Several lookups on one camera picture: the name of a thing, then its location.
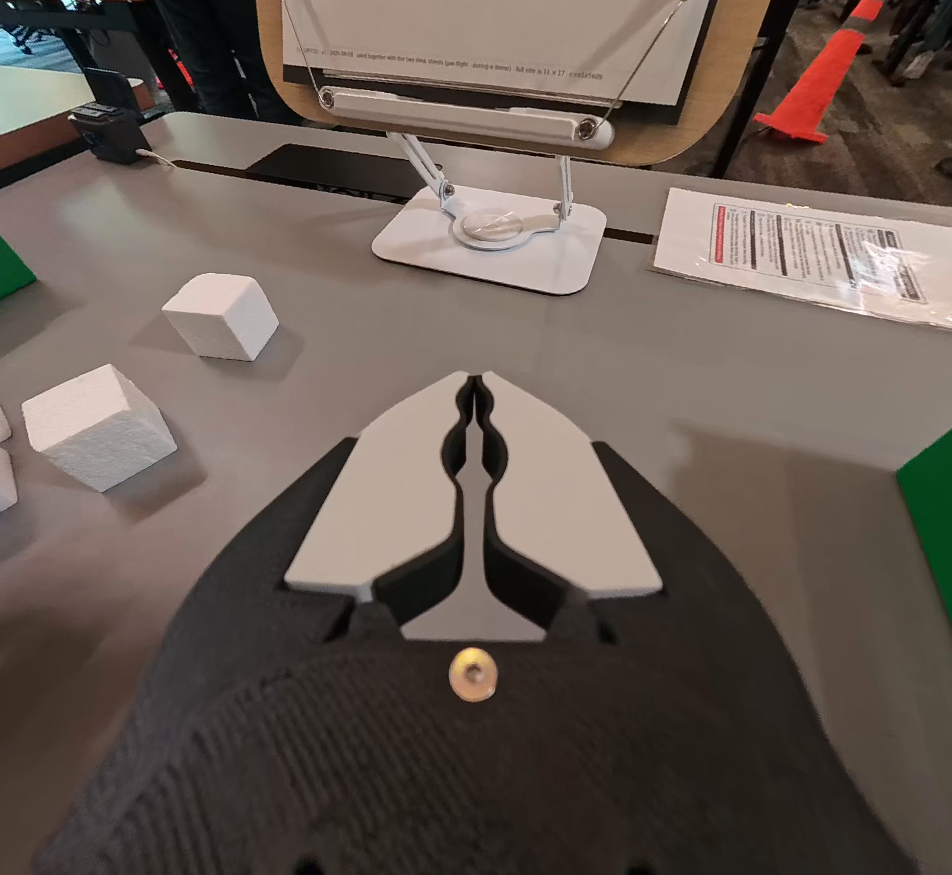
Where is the green plastic bin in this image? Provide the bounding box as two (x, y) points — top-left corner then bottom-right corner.
(895, 432), (952, 625)
(0, 235), (37, 300)

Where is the printed instruction sheet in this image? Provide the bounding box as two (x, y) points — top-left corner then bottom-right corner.
(281, 0), (737, 109)

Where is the black cable tray lid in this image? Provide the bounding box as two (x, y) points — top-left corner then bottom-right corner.
(244, 143), (448, 205)

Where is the white document stand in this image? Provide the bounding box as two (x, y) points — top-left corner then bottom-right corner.
(249, 0), (800, 296)

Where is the orange traffic cone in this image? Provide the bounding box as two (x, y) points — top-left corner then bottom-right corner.
(753, 0), (915, 145)

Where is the laminated paper sheet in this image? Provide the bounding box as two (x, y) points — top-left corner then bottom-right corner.
(646, 186), (952, 332)

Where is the black charger box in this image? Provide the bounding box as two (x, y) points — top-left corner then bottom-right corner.
(67, 67), (154, 166)

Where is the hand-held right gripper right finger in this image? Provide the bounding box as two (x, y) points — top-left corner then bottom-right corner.
(476, 371), (664, 632)

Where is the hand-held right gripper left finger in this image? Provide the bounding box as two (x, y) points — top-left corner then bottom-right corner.
(283, 371), (477, 626)

